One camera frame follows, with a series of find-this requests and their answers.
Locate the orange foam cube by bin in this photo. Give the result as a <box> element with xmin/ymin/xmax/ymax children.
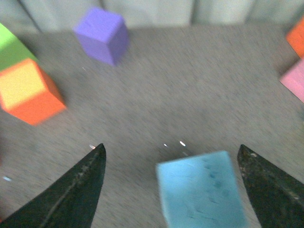
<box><xmin>286</xmin><ymin>17</ymin><xmax>304</xmax><ymax>58</ymax></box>

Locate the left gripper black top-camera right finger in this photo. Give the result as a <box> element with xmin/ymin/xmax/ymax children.
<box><xmin>237</xmin><ymin>144</ymin><xmax>304</xmax><ymax>228</ymax></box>

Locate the green foam cube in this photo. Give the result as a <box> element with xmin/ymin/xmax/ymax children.
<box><xmin>0</xmin><ymin>24</ymin><xmax>37</xmax><ymax>71</ymax></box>

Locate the pink foam cube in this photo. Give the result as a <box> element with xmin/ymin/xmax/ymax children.
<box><xmin>279</xmin><ymin>59</ymin><xmax>304</xmax><ymax>102</ymax></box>

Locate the light blue foam cube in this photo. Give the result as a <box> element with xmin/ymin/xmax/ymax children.
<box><xmin>156</xmin><ymin>151</ymin><xmax>249</xmax><ymax>228</ymax></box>

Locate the orange foam cube at left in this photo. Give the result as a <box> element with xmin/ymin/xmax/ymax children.
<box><xmin>0</xmin><ymin>58</ymin><xmax>67</xmax><ymax>126</ymax></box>

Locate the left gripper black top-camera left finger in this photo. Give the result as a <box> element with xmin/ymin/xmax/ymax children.
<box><xmin>0</xmin><ymin>143</ymin><xmax>106</xmax><ymax>228</ymax></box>

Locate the grey pleated curtain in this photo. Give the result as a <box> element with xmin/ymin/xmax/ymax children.
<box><xmin>0</xmin><ymin>0</ymin><xmax>304</xmax><ymax>32</ymax></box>

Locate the purple foam cube at back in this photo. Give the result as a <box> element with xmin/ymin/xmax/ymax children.
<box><xmin>74</xmin><ymin>7</ymin><xmax>129</xmax><ymax>66</ymax></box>

